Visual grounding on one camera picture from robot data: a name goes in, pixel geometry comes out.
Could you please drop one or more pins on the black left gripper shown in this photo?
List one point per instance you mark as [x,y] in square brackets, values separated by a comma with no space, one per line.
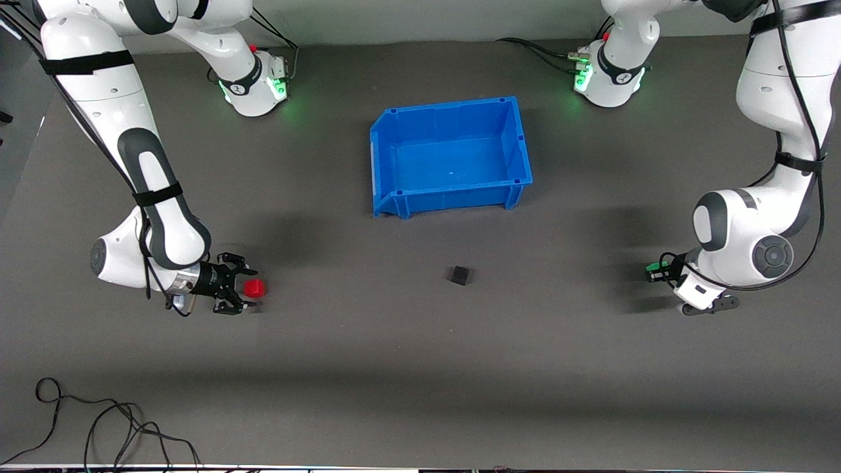
[671,271]

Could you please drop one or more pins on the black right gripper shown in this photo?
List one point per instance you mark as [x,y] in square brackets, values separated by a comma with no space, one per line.
[211,281]

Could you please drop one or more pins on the small green cube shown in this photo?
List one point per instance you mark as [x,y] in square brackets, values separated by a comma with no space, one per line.
[656,267]

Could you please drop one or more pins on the small red cube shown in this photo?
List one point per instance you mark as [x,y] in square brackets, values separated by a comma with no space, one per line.
[253,288]

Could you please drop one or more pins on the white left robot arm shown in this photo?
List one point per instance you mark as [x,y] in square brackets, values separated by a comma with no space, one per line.
[742,230]

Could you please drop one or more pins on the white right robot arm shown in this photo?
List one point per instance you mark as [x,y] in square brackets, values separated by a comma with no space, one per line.
[98,105]

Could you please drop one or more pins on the small black cube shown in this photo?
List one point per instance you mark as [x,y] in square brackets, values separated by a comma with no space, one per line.
[460,275]

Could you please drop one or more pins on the dark gray table mat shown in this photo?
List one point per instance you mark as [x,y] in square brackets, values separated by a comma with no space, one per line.
[420,361]

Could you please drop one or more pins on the blue plastic storage bin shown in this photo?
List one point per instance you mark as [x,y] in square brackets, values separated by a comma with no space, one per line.
[453,157]

